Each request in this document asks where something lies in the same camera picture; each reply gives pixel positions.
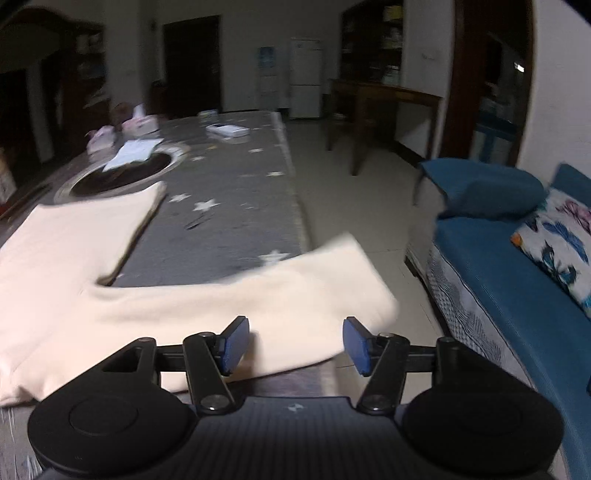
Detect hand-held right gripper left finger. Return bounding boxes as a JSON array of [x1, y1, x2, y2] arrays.
[[86, 316, 250, 413]]

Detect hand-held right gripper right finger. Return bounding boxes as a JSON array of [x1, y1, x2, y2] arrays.
[[342, 316, 476, 414]]

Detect cream sweater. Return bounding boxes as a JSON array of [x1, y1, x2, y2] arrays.
[[0, 181, 400, 407]]

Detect grey star-print table cover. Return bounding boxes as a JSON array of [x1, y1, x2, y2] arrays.
[[0, 111, 342, 480]]

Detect blue sofa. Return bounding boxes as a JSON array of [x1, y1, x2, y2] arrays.
[[405, 158, 591, 480]]

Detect blue cushion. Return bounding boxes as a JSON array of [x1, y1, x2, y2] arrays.
[[418, 158, 546, 220]]

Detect white flat box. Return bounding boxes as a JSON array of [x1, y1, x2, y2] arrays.
[[206, 123, 251, 139]]

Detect white paper sheet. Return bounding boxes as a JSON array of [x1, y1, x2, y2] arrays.
[[102, 137, 165, 172]]

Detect feather-print pillow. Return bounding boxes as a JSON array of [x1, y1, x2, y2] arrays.
[[510, 187, 591, 320]]

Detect wooden desk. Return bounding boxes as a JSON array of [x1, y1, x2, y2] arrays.
[[326, 78, 445, 177]]

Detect pink tissue pack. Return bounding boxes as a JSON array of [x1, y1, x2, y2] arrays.
[[86, 126, 119, 155], [119, 104, 160, 138]]

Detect water dispenser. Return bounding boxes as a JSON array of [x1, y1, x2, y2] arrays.
[[256, 46, 278, 112]]

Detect white refrigerator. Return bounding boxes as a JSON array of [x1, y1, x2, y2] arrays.
[[289, 37, 323, 121]]

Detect dark wooden door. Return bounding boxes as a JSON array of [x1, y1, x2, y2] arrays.
[[163, 15, 223, 120]]

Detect wooden bookshelf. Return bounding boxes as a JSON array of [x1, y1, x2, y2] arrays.
[[340, 0, 406, 86]]

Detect wooden arched doorway frame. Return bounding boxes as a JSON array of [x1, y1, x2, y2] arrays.
[[436, 0, 536, 168]]

